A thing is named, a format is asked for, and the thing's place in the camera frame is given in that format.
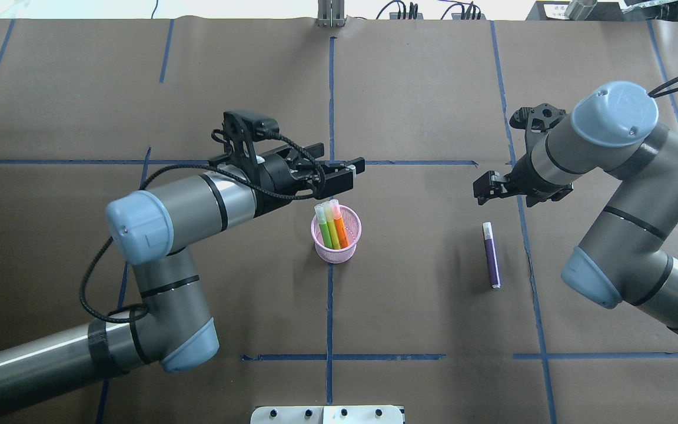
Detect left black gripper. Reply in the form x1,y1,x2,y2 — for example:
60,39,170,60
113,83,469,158
257,145,365,200

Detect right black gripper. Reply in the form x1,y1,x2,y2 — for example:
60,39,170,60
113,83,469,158
473,157,573,207

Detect green highlighter pen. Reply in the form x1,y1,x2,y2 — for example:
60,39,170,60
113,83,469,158
314,203,333,249

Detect yellow highlighter pen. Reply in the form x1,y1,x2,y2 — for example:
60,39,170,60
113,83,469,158
322,201,341,250

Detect orange highlighter pen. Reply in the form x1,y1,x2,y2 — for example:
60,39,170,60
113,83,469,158
329,199,350,250

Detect purple highlighter pen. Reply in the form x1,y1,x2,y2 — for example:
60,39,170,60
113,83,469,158
482,221,501,290

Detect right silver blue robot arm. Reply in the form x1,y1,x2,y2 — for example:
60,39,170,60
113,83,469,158
473,81,678,335

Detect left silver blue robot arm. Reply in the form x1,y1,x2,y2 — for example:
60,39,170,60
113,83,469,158
0,143,365,416

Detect pink mesh pen holder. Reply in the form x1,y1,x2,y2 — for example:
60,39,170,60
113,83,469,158
310,199,361,264

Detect black box under cylinder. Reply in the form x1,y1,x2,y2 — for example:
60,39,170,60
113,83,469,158
525,1,625,22

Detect steel cylinder weight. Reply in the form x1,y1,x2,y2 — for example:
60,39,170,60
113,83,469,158
563,0,598,21

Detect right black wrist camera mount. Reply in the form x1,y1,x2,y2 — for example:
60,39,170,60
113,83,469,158
508,104,567,152

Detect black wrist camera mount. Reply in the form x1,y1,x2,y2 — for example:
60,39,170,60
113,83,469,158
208,109,280,183
508,104,567,152

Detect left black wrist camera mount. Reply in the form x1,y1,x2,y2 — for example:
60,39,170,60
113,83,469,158
208,109,280,183

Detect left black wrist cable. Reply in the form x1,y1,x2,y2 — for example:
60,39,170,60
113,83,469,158
79,130,327,323

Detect aluminium frame post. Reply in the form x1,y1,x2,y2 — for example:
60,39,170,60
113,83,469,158
317,0,347,28

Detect white camera pole with base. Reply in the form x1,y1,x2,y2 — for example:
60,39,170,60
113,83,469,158
250,405,406,423

